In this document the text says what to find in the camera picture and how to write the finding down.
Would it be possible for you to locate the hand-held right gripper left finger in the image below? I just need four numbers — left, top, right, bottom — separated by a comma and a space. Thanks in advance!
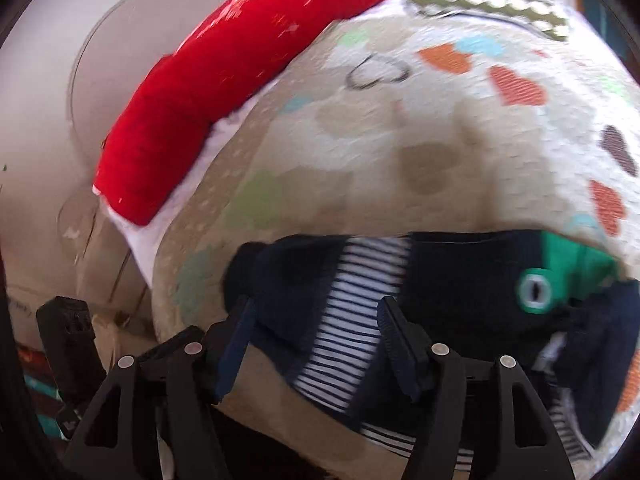
62, 295, 253, 480

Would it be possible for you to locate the navy garment with striped lining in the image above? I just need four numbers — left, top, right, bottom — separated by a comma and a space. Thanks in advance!
224, 230, 640, 466

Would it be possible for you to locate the olive patterned bolster pillow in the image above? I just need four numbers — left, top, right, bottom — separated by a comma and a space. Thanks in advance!
400, 0, 571, 42

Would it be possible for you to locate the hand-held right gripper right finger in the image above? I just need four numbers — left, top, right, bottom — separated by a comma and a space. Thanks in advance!
377, 296, 576, 480

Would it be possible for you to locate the beige padded headboard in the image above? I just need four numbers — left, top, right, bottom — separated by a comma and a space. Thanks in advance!
0, 0, 236, 351

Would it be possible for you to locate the quilted patchwork bedspread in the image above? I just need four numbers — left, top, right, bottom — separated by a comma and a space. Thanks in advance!
150, 0, 640, 480

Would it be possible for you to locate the red blanket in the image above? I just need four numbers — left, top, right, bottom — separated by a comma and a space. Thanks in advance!
92, 0, 406, 227

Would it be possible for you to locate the white bed sheet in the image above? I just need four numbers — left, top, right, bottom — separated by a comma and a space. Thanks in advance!
92, 85, 281, 288

